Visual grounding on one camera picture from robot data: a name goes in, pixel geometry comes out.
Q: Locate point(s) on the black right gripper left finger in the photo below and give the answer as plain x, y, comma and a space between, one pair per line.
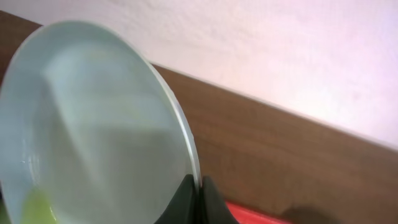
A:
181, 208

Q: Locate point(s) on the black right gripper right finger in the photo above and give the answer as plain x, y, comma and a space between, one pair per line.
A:
212, 206

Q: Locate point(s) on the light blue round plate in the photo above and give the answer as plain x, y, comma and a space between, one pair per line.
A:
88, 125

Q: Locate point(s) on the red plastic tray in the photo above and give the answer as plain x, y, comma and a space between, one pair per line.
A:
246, 216

